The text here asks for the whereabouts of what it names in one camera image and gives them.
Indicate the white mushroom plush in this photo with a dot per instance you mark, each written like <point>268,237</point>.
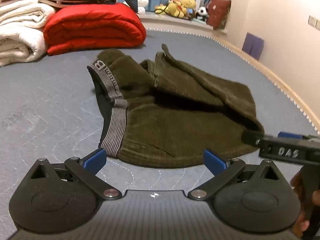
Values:
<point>142,1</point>

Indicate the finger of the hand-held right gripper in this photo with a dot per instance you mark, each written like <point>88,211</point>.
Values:
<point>290,135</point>
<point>252,137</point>

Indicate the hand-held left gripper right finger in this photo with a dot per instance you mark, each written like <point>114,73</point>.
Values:
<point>215,162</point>

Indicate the white window ledge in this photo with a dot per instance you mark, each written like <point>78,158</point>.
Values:
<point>175,22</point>

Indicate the panda plush toy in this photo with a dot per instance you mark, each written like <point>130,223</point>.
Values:
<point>203,12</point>

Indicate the grey quilted mattress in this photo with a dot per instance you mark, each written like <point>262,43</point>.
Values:
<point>50,105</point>

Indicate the red folded quilt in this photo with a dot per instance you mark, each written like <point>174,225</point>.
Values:
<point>95,27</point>

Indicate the white folded blanket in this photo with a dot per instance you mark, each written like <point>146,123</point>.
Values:
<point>20,30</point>

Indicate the round yellow plush toy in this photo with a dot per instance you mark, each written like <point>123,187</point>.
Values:
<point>188,3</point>

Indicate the person's right hand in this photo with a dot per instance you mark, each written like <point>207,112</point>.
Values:
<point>297,182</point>

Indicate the dark red cushion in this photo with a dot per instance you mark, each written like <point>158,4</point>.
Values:
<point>218,13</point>

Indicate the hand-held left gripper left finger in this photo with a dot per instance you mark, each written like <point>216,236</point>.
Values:
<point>95,161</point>

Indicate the white wall switch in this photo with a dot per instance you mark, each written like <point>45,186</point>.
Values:
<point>313,21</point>

